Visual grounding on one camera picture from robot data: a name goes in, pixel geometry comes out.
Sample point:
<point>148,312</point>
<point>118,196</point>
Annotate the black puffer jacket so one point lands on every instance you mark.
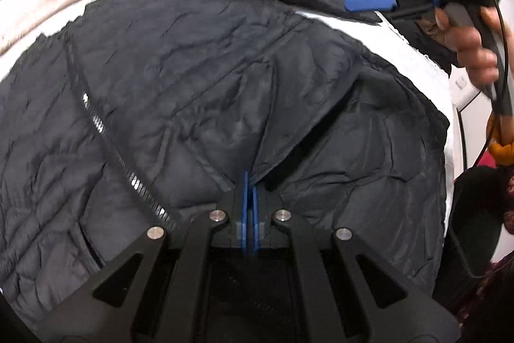
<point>200,86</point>

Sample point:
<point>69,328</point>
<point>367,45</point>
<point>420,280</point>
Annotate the person's dark clothing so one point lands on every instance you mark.
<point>478,230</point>

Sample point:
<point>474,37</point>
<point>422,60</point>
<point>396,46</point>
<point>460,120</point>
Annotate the person's right hand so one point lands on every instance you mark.
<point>476,57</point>

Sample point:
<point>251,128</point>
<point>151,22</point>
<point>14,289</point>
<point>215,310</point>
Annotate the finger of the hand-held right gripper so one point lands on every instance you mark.
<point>369,2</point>

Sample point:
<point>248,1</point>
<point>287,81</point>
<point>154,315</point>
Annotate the orange yellow cloth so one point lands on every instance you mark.
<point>502,150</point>

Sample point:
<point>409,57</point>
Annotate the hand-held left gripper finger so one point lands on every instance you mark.
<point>254,214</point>
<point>244,206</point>

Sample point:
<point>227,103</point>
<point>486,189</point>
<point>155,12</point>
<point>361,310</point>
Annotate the white cabinet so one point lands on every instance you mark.
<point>469,130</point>

